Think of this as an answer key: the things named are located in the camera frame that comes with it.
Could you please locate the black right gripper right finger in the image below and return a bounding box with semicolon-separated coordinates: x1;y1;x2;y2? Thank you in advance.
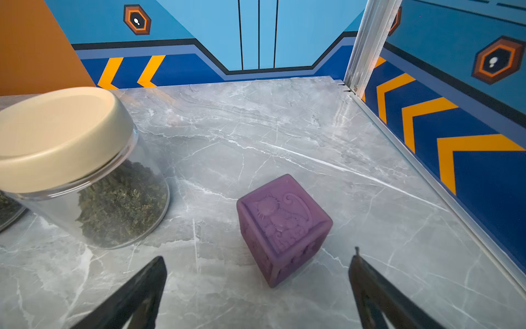
348;247;443;328

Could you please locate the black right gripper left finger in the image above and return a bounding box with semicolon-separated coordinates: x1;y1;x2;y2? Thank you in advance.
73;256;167;328

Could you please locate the glass jar with tea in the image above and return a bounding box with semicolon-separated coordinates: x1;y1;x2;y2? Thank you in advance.
10;131;170;249

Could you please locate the purple embossed toy cube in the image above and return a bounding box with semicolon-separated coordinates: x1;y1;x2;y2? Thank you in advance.
236;174;333;288

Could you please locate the aluminium corner post right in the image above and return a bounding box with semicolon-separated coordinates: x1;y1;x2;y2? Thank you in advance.
344;0;401;98

